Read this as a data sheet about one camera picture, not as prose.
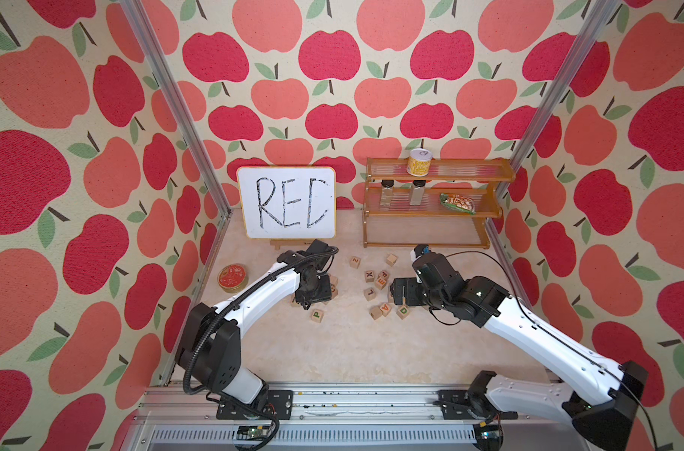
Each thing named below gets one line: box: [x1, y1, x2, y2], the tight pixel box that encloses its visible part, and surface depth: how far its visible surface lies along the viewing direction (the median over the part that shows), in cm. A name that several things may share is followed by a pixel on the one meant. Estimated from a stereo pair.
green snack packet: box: [438, 192, 477, 216], surface depth 98 cm
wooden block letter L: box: [363, 287, 377, 302], surface depth 95 cm
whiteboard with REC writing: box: [236, 166, 338, 240], surface depth 101 cm
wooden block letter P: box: [310, 309, 324, 324], surface depth 90 cm
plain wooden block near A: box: [369, 306, 384, 321], surface depth 92 cm
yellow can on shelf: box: [405, 148, 434, 178], surface depth 92 cm
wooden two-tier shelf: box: [362, 157, 516, 249], surface depth 106 cm
